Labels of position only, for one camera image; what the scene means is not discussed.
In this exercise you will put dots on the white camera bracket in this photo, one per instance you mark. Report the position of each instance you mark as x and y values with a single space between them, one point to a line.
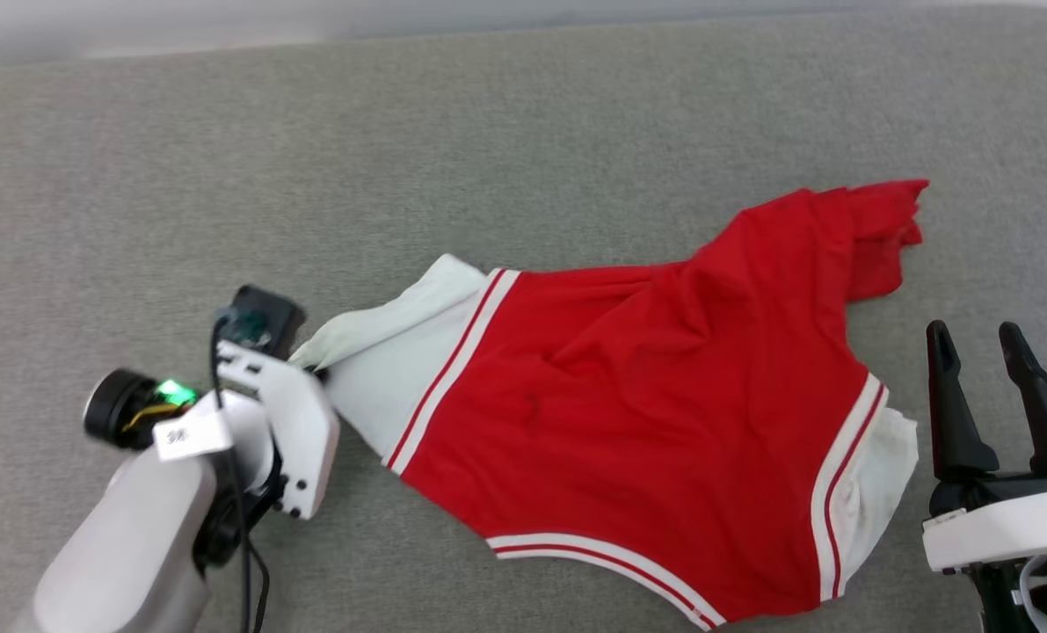
303 431
998 532

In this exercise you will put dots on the red and white jersey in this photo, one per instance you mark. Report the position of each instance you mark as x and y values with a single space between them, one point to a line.
628 413

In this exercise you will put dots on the white left camera bracket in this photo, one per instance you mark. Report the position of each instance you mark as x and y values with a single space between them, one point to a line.
303 431

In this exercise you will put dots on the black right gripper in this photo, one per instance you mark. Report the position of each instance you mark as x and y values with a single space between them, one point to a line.
1007 488

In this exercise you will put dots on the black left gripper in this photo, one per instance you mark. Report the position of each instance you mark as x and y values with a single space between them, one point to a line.
119 409

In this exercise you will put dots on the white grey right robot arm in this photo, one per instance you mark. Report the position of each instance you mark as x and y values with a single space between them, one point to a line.
1028 607

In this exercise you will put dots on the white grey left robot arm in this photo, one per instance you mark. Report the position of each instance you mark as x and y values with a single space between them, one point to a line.
119 554

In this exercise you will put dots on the white paper label tag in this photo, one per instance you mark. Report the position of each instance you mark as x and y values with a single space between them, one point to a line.
191 435

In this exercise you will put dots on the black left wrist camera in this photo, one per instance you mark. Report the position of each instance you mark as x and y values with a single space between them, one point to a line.
272 312

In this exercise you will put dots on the white right camera bracket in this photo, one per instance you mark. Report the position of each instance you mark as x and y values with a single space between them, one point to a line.
998 532

